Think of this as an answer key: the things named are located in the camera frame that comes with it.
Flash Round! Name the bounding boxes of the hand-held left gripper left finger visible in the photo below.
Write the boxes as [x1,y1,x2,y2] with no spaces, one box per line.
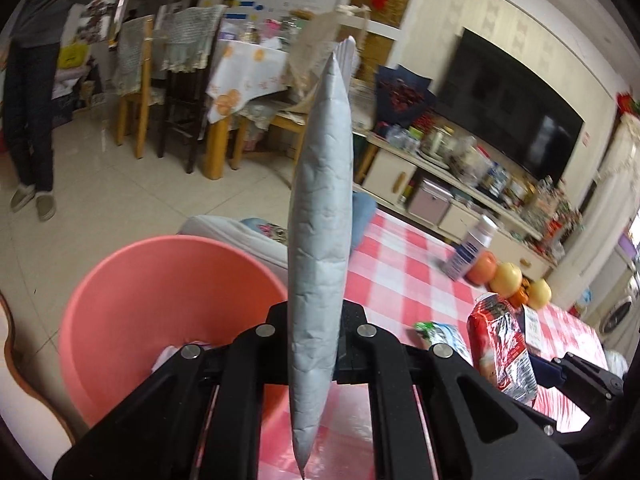
[52,302,292,480]

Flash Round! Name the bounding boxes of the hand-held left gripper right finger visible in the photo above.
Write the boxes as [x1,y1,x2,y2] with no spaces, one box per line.
[334,302,579,480]

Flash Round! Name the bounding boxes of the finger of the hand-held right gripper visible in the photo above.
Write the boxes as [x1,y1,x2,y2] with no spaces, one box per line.
[541,351,625,402]

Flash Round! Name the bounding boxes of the white milk carton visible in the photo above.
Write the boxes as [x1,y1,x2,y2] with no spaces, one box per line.
[519,304,545,357]

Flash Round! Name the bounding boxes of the red foil wrapper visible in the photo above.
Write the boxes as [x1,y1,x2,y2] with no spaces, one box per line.
[466,291,540,407]

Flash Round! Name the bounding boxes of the blue green wrapper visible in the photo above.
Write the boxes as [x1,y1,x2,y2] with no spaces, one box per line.
[413,321,474,367]

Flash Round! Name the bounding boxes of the pink plastic basin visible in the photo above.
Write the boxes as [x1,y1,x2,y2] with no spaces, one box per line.
[57,234,291,430]

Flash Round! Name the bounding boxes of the grey printed snack bag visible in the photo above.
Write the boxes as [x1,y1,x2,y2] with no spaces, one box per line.
[286,51,355,472]

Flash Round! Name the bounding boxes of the white washing machine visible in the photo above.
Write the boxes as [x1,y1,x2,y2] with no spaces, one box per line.
[599,294,638,342]

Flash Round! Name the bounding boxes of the yellow apple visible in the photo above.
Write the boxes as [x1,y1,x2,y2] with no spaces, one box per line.
[487,261,524,309]
[527,279,552,312]

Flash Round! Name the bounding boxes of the red white checked tablecloth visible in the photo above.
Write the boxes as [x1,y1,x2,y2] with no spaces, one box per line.
[192,207,613,480]

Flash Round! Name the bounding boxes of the white fluffy cushion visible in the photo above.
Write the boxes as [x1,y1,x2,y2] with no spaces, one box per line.
[176,214,291,275]

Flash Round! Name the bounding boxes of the blue cushion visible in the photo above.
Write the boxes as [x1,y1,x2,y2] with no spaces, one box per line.
[350,191,379,252]

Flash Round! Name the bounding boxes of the orange red apple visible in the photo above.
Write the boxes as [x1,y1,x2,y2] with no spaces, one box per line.
[464,252,499,287]

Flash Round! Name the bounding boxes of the white milk bottle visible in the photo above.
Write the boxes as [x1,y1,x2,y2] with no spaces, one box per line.
[444,214,499,282]

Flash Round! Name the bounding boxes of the pale pink storage box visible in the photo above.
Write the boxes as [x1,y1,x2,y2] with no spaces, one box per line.
[406,176,455,227]

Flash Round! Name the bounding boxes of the pile of packets and bottles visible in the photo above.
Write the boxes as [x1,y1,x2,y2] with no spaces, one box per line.
[450,135,583,258]

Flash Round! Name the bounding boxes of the white television cabinet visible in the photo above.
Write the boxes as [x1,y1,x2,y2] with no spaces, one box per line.
[352,132,558,268]

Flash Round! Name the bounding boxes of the wooden dining table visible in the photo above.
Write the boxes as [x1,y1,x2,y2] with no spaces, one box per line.
[200,110,251,181]

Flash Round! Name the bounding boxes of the white glass kettle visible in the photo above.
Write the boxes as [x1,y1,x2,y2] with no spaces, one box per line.
[421,126,456,162]

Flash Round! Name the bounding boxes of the light wooden chair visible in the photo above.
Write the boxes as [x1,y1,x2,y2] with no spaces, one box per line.
[114,14,157,160]
[230,35,363,173]

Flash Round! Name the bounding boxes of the dark wooden chair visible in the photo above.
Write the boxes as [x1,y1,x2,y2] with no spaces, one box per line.
[157,4,228,175]

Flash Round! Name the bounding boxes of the light patterned sofa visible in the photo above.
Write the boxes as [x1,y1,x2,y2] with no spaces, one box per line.
[0,287,77,466]

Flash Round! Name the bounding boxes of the dark blue flower bouquet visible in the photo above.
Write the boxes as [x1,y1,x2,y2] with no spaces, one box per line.
[374,64,435,128]

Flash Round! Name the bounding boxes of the orange print table cover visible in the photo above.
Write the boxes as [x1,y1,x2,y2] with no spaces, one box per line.
[206,37,292,125]

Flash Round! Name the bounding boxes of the black television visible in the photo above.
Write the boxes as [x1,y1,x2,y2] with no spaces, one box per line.
[431,26,586,182]

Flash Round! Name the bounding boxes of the cream tote bag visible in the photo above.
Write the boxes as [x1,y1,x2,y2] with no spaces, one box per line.
[289,4,373,111]

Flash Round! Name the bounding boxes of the yellow bag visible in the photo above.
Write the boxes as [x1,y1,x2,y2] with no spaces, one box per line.
[56,41,90,70]

